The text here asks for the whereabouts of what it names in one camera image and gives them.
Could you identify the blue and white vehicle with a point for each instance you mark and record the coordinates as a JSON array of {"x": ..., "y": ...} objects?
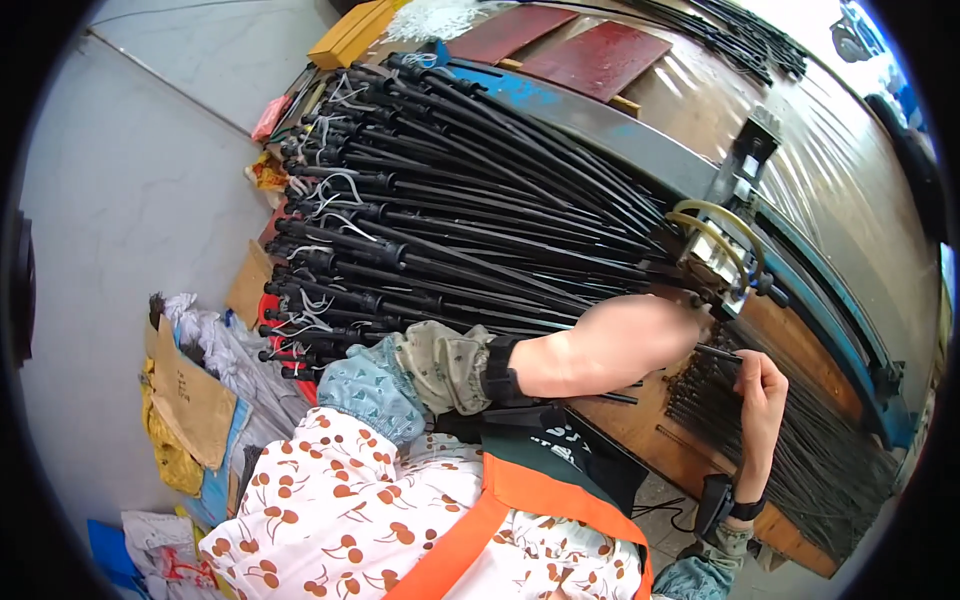
[{"x": 862, "y": 37}]

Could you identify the yellow cardboard box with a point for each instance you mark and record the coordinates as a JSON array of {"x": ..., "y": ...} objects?
[{"x": 349, "y": 34}]

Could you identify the black wrist band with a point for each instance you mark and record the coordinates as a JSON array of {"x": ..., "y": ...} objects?
[
  {"x": 501, "y": 371},
  {"x": 716, "y": 504}
]

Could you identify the person's body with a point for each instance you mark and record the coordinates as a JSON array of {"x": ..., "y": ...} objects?
[{"x": 352, "y": 510}]

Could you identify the dark red board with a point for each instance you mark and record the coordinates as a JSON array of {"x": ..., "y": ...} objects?
[
  {"x": 510, "y": 31},
  {"x": 596, "y": 60}
]

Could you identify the brown cardboard piece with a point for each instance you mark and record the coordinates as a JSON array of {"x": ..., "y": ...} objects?
[{"x": 249, "y": 285}]

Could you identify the metal press fixture with tubes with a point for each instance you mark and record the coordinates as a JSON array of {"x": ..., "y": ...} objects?
[{"x": 724, "y": 232}]

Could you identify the heap of bags and cardboard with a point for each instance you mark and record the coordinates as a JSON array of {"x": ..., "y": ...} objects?
[{"x": 202, "y": 420}]

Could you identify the pink plastic packet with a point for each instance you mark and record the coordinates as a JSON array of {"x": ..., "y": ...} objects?
[{"x": 270, "y": 118}]

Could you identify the red plastic stool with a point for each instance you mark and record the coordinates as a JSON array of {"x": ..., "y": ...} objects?
[{"x": 281, "y": 345}]

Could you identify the person's right hand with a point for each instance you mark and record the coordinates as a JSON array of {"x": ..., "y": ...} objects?
[{"x": 763, "y": 420}]

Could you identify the yellow orange crumpled bag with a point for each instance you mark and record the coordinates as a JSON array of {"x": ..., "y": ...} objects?
[{"x": 266, "y": 176}]

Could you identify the person's right fingers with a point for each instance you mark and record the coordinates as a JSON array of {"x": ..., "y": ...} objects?
[{"x": 756, "y": 373}]

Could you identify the blue metal machine frame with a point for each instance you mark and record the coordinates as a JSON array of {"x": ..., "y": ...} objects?
[{"x": 622, "y": 135}]

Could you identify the person's left hand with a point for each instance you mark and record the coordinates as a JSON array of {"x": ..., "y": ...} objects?
[{"x": 615, "y": 341}]

